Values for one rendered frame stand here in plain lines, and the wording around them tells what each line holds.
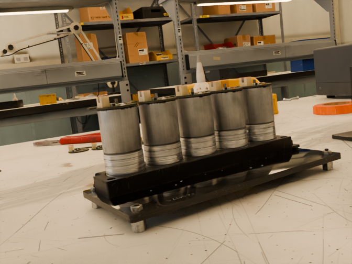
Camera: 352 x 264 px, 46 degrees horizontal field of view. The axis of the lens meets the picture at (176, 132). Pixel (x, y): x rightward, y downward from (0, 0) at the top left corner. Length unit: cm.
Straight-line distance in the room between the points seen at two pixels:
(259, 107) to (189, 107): 6
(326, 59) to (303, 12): 539
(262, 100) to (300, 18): 587
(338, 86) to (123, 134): 60
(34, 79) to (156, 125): 229
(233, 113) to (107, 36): 458
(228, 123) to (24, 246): 15
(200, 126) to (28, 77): 228
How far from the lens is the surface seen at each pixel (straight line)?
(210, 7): 505
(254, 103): 31
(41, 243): 23
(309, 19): 627
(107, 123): 25
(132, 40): 449
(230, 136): 29
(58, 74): 255
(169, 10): 293
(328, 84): 83
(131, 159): 25
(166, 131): 26
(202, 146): 27
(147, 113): 26
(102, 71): 260
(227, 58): 294
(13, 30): 471
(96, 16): 434
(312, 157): 29
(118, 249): 20
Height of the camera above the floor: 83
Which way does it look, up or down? 8 degrees down
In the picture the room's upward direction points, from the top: 7 degrees counter-clockwise
